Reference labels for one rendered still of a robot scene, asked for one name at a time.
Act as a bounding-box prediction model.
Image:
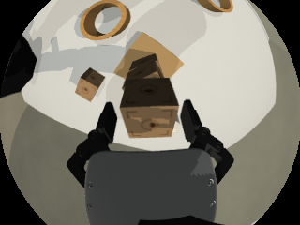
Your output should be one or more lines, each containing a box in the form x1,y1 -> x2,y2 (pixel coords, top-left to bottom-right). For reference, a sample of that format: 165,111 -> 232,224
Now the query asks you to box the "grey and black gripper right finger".
180,99 -> 234,185

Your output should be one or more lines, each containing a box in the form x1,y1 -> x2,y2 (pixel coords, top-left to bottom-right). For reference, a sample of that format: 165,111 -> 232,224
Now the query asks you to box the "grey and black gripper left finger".
67,102 -> 117,187

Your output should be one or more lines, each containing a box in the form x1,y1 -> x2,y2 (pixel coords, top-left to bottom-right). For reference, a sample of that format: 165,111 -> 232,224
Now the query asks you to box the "brown cardboard carton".
122,59 -> 164,91
129,54 -> 161,71
119,78 -> 179,138
75,68 -> 105,102

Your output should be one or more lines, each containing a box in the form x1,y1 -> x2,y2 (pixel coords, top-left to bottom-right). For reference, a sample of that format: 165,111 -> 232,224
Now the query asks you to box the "flat tan wooden board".
114,32 -> 184,79

